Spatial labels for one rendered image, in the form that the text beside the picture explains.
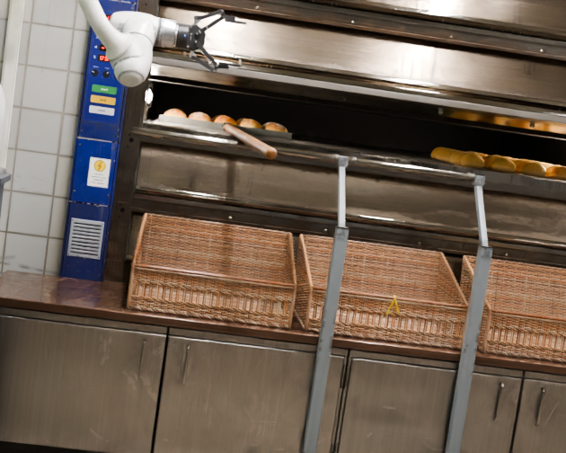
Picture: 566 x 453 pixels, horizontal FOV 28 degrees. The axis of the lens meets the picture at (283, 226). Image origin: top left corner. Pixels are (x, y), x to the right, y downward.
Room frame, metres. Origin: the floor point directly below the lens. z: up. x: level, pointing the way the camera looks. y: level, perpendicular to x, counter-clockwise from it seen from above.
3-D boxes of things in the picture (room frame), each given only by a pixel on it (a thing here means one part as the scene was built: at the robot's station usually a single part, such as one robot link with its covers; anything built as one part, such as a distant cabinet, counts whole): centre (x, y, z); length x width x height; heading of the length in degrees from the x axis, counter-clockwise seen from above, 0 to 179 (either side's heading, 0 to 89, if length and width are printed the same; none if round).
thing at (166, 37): (3.60, 0.45, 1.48); 0.09 x 0.06 x 0.09; 7
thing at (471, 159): (4.74, -0.86, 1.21); 0.61 x 0.48 x 0.06; 6
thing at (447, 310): (3.97, -0.37, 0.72); 0.56 x 0.49 x 0.28; 97
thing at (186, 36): (3.60, 0.37, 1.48); 0.09 x 0.07 x 0.08; 97
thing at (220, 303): (3.91, 0.22, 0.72); 0.56 x 0.49 x 0.28; 95
